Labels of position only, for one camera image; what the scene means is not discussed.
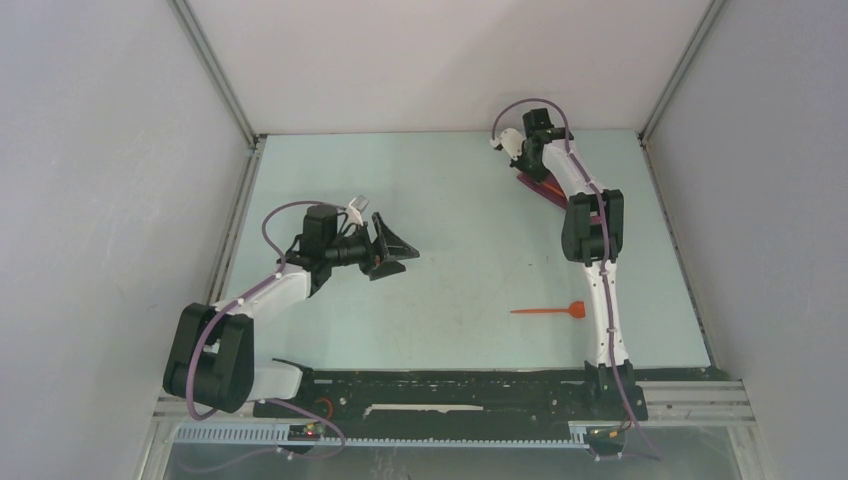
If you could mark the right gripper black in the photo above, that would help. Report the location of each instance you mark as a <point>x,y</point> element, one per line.
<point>537,176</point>

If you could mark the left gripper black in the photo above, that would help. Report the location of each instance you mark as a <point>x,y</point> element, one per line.
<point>393,249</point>

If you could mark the magenta cloth napkin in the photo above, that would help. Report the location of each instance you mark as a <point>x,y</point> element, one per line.
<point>529,182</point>

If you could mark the orange plastic spoon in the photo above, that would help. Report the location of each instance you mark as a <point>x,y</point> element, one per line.
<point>576,310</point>

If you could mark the orange plastic knife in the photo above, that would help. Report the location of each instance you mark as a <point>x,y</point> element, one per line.
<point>553,193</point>

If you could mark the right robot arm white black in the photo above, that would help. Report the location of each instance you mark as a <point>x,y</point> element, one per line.
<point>591,236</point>

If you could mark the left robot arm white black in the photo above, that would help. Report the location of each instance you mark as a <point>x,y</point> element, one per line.
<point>212,360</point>

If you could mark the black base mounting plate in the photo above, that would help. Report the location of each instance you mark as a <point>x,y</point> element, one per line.
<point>464,405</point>

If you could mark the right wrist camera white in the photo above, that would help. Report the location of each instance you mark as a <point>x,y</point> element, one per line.
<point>511,141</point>

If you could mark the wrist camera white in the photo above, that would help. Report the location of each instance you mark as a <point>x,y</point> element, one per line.
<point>511,141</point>
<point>355,210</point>

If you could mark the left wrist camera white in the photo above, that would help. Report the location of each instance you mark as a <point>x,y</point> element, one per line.
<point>355,210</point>

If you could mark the right corner aluminium post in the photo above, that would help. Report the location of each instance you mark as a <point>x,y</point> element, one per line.
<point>701,33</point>

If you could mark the corner aluminium post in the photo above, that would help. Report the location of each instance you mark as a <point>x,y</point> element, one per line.
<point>202,46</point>
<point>701,33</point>

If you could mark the left corner aluminium post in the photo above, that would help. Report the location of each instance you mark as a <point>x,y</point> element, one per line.
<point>202,46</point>

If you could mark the aluminium frame rail front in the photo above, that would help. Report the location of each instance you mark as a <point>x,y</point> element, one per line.
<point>669,404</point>

